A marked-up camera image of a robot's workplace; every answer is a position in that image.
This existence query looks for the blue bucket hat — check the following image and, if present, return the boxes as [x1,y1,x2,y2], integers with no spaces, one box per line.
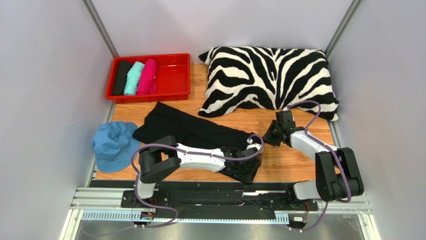
[92,121,141,173]

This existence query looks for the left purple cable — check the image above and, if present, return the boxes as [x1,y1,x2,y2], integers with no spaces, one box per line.
[130,133,265,234]

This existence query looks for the rolled pink shirt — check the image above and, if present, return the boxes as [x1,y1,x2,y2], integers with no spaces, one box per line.
[136,59,158,95]

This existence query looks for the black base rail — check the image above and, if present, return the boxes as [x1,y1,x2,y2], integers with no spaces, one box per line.
[119,179,320,225]

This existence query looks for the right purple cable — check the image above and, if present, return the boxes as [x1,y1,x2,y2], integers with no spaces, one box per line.
[282,100,353,233]

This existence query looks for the red plastic bin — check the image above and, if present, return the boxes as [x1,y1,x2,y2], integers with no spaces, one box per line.
[104,53,191,104]

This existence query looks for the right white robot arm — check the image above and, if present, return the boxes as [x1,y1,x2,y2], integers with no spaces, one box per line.
[263,110,364,202]

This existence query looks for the black t shirt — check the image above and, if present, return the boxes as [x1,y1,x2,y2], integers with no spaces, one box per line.
[132,101,264,185]

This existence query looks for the rolled black shirt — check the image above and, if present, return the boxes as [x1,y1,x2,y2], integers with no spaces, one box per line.
[112,60,133,96]

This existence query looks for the rolled teal shirt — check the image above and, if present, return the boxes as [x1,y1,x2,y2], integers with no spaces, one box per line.
[123,61,145,96]

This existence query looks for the purple cable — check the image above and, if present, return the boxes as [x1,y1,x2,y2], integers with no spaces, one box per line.
[130,133,265,234]
[282,100,353,233]

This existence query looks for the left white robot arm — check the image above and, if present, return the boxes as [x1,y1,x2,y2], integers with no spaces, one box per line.
[133,134,264,200]

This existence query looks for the zebra print pillow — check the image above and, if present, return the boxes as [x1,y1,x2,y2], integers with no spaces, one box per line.
[198,46,339,121]

